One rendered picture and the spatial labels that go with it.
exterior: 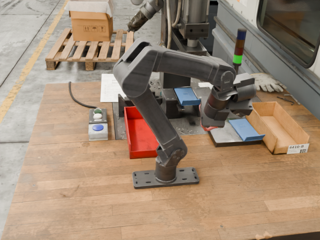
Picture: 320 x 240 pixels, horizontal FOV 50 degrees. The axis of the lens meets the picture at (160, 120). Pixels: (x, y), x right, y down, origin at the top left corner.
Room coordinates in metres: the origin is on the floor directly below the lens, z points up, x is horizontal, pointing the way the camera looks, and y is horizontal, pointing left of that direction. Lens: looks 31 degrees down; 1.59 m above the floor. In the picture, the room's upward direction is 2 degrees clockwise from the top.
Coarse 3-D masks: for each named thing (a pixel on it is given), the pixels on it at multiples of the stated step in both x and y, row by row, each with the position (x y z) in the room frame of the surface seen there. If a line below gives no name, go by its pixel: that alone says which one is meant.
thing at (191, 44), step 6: (174, 30) 1.40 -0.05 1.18; (174, 36) 1.34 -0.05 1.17; (180, 36) 1.36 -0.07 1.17; (180, 42) 1.25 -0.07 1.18; (186, 42) 1.25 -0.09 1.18; (192, 42) 1.20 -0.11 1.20; (198, 42) 1.26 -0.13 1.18; (180, 48) 1.23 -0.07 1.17; (186, 48) 1.19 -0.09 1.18; (192, 48) 1.19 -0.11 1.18; (198, 48) 1.19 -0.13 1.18; (204, 48) 1.19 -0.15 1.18; (192, 54) 1.16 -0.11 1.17; (198, 54) 1.16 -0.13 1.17; (204, 54) 1.17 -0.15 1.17
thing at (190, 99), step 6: (180, 90) 1.23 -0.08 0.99; (186, 90) 1.23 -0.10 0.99; (192, 90) 1.24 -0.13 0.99; (180, 96) 1.18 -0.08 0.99; (186, 96) 1.18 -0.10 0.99; (192, 96) 1.19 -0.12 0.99; (180, 102) 1.13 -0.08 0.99; (186, 102) 1.11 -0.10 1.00; (192, 102) 1.11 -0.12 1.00; (198, 102) 1.12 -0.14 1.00
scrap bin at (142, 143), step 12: (132, 108) 1.14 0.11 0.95; (132, 120) 1.13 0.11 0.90; (144, 120) 1.13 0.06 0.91; (132, 132) 1.04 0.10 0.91; (144, 132) 1.04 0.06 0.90; (132, 144) 0.97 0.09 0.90; (144, 144) 0.97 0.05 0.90; (156, 144) 0.97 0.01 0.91; (132, 156) 0.89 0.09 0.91; (144, 156) 0.90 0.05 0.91; (156, 156) 0.90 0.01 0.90
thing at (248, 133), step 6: (234, 120) 1.12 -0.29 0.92; (240, 120) 1.12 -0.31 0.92; (246, 120) 1.12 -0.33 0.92; (234, 126) 1.08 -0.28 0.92; (246, 126) 1.08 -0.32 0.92; (240, 132) 1.04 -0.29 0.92; (246, 132) 1.04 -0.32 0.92; (252, 132) 1.04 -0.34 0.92; (246, 138) 0.98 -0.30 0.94; (252, 138) 0.99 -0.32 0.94; (258, 138) 1.00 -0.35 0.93
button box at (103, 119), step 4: (72, 96) 1.30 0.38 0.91; (76, 100) 1.27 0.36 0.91; (80, 104) 1.24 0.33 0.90; (84, 104) 1.23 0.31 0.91; (96, 108) 1.18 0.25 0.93; (104, 108) 1.17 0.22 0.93; (92, 112) 1.13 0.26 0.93; (104, 112) 1.14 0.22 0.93; (92, 116) 1.11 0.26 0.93; (104, 116) 1.11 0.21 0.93; (92, 120) 1.07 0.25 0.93; (96, 120) 1.07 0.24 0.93; (100, 120) 1.08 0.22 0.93; (104, 120) 1.07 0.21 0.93
